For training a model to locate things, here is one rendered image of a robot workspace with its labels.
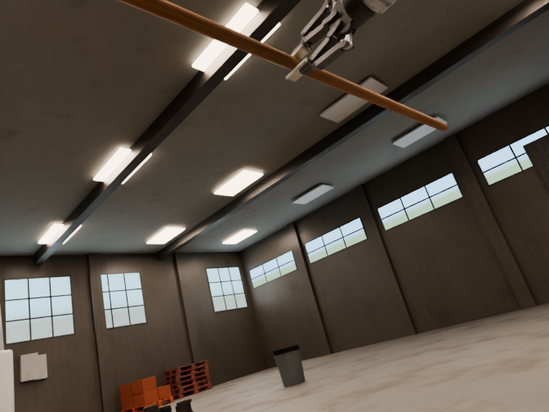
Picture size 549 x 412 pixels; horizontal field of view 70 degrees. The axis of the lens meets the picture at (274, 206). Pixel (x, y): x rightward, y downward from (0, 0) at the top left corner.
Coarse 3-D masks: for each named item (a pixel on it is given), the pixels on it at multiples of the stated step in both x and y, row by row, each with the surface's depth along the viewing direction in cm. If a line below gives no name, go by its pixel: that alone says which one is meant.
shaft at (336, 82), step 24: (120, 0) 64; (144, 0) 65; (192, 24) 71; (216, 24) 75; (240, 48) 80; (264, 48) 83; (312, 72) 94; (360, 96) 109; (384, 96) 115; (432, 120) 136
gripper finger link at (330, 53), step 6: (342, 42) 80; (348, 42) 80; (336, 48) 82; (324, 54) 84; (330, 54) 83; (336, 54) 83; (318, 60) 85; (324, 60) 84; (330, 60) 85; (312, 66) 86; (324, 66) 86
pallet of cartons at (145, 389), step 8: (128, 384) 1028; (136, 384) 1006; (144, 384) 992; (152, 384) 1007; (120, 392) 1050; (128, 392) 1025; (136, 392) 1003; (144, 392) 984; (152, 392) 999; (160, 392) 1016; (168, 392) 1033; (128, 400) 1022; (136, 400) 1003; (144, 400) 980; (152, 400) 991; (160, 400) 1004; (168, 400) 1028; (128, 408) 1018; (136, 408) 1006
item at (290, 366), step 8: (280, 352) 636; (288, 352) 634; (296, 352) 639; (280, 360) 635; (288, 360) 631; (296, 360) 634; (280, 368) 635; (288, 368) 628; (296, 368) 630; (288, 376) 626; (296, 376) 625; (304, 376) 640; (288, 384) 624; (296, 384) 622
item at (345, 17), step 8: (344, 0) 77; (352, 0) 76; (360, 0) 76; (336, 8) 82; (344, 8) 78; (352, 8) 77; (360, 8) 76; (344, 16) 81; (352, 16) 78; (360, 16) 78; (368, 16) 78; (328, 24) 84; (344, 24) 80; (352, 24) 79; (360, 24) 79; (336, 32) 82; (344, 32) 80
